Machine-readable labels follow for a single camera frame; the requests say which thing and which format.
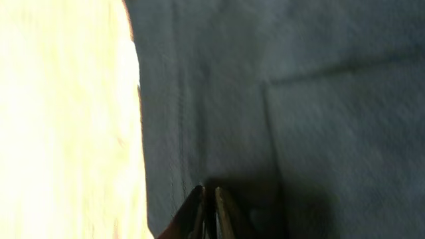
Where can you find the light blue printed t-shirt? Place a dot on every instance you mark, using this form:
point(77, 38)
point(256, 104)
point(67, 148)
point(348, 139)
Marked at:
point(310, 112)

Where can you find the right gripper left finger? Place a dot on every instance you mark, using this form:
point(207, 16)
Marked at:
point(189, 219)

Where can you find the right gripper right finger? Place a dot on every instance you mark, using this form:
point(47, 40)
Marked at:
point(233, 223)

